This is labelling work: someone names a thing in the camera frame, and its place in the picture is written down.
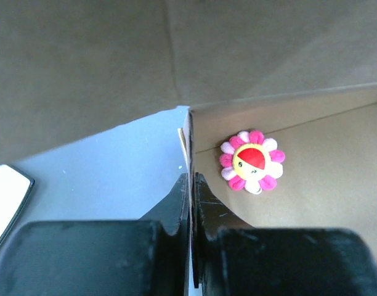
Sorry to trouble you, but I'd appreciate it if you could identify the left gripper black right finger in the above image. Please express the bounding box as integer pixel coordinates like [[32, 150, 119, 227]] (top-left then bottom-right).
[[193, 173, 377, 295]]

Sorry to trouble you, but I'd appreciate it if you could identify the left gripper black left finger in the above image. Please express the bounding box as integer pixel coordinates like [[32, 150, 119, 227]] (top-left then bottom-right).
[[0, 174, 190, 295]]

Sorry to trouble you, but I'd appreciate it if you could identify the pink plush flower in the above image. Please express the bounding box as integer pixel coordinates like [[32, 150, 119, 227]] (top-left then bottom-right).
[[219, 130, 286, 195]]

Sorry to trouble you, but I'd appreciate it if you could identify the brown cardboard box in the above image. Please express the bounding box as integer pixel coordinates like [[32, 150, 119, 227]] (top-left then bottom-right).
[[0, 0, 377, 296]]

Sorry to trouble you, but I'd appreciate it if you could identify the white square board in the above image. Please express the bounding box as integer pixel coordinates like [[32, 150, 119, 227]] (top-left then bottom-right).
[[0, 165, 35, 246]]

